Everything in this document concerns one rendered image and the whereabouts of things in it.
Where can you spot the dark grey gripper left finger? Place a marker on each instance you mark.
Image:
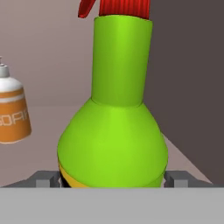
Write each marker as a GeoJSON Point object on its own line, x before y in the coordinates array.
{"type": "Point", "coordinates": [40, 179]}

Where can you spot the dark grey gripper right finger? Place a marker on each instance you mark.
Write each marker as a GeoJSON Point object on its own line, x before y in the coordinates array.
{"type": "Point", "coordinates": [182, 179]}

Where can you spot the green spray bottle red trigger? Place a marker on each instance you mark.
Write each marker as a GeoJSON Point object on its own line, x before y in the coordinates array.
{"type": "Point", "coordinates": [116, 137]}

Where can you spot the orange and white soap dispenser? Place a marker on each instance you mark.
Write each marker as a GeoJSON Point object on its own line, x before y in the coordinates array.
{"type": "Point", "coordinates": [11, 116]}

